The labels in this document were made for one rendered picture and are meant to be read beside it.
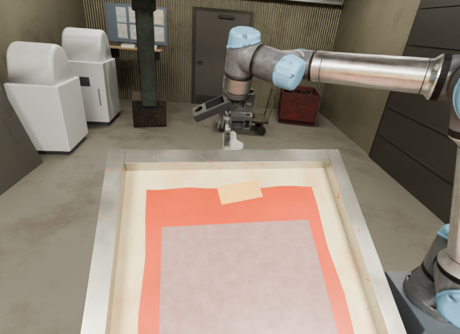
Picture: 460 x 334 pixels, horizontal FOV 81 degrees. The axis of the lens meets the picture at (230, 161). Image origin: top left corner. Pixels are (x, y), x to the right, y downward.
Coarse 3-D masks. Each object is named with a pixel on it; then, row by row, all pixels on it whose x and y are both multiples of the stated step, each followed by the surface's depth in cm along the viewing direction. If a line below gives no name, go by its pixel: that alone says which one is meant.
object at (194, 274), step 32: (160, 192) 62; (192, 192) 64; (160, 224) 59; (192, 224) 60; (224, 224) 61; (160, 256) 55; (192, 256) 56; (224, 256) 57; (160, 288) 52; (192, 288) 53; (224, 288) 54; (160, 320) 50; (192, 320) 50; (224, 320) 51
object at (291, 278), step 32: (288, 192) 68; (256, 224) 62; (288, 224) 63; (320, 224) 65; (256, 256) 58; (288, 256) 59; (320, 256) 61; (256, 288) 55; (288, 288) 56; (320, 288) 57; (256, 320) 52; (288, 320) 53; (320, 320) 54
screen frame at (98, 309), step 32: (128, 160) 62; (160, 160) 63; (192, 160) 64; (224, 160) 66; (256, 160) 67; (288, 160) 69; (320, 160) 70; (352, 192) 67; (352, 224) 62; (96, 256) 50; (96, 288) 48; (384, 288) 56; (96, 320) 45; (384, 320) 52
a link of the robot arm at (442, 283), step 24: (456, 72) 51; (456, 96) 44; (456, 120) 47; (456, 168) 51; (456, 192) 52; (456, 216) 52; (456, 240) 53; (456, 264) 54; (456, 288) 54; (456, 312) 54
